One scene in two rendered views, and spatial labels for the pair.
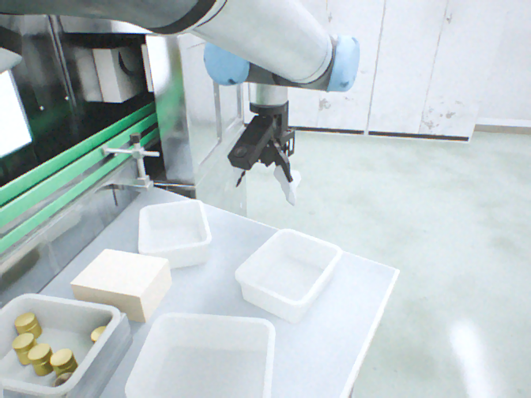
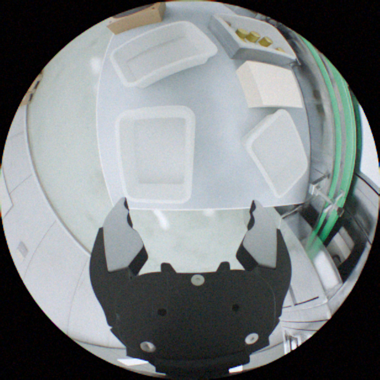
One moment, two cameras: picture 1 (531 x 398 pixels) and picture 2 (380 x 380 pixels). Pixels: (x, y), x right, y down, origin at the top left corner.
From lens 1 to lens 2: 0.67 m
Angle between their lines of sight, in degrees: 36
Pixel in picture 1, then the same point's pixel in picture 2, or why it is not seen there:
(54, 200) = (341, 128)
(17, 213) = (341, 97)
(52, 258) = (312, 100)
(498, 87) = not seen: hidden behind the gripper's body
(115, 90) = (337, 242)
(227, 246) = (234, 168)
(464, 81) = not seen: hidden behind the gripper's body
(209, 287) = (219, 115)
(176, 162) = (299, 224)
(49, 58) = (368, 226)
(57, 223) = (329, 115)
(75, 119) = (346, 209)
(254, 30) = not seen: outside the picture
